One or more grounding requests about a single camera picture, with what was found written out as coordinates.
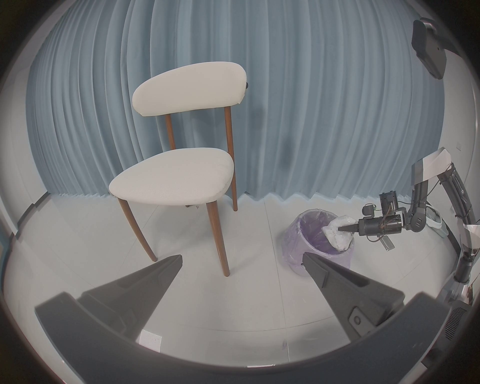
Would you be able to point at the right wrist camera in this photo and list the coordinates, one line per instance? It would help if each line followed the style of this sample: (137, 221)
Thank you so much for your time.
(369, 212)

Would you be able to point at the white wooden chair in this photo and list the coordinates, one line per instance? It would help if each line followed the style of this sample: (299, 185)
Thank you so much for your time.
(172, 180)

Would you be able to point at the white trash bin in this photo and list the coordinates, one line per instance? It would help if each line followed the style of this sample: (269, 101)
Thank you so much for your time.
(330, 262)

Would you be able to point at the purple plastic bag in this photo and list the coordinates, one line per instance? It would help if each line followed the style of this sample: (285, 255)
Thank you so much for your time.
(313, 232)

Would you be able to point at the clear plastic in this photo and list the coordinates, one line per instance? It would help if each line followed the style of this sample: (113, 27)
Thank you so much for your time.
(339, 240)

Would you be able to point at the blue-grey curtain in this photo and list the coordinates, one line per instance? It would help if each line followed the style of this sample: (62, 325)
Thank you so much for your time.
(318, 93)

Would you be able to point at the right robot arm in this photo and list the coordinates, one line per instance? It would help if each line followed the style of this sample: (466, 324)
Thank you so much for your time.
(416, 217)

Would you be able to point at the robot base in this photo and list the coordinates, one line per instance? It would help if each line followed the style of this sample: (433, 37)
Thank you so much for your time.
(455, 324)

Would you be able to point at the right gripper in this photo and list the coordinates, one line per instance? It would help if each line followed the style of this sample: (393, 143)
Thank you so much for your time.
(371, 227)

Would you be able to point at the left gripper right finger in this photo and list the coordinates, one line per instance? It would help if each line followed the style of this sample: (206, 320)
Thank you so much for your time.
(348, 292)

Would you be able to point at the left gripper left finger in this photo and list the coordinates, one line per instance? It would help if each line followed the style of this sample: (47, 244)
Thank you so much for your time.
(131, 296)

